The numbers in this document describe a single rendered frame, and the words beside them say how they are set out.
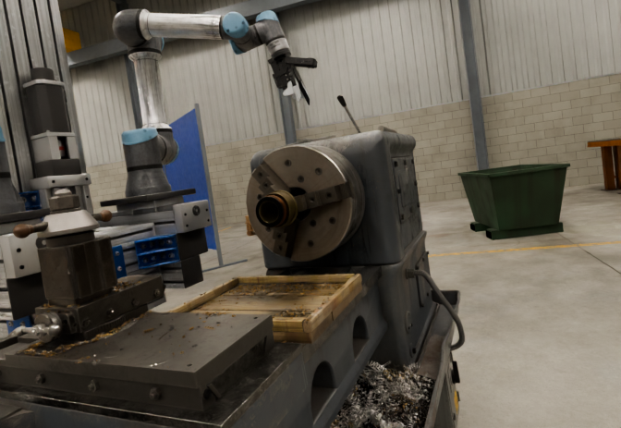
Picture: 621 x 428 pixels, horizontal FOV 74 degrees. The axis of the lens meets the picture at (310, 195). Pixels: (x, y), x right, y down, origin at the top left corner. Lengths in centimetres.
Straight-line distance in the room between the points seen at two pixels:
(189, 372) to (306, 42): 1163
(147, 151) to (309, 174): 62
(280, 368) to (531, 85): 1102
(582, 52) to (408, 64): 387
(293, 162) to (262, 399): 70
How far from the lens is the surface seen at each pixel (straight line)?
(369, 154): 118
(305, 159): 108
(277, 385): 55
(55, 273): 69
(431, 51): 1134
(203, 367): 49
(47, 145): 141
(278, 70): 156
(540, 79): 1142
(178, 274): 140
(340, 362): 95
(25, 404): 70
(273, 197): 97
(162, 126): 163
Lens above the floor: 116
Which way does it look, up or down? 3 degrees down
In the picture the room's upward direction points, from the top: 8 degrees counter-clockwise
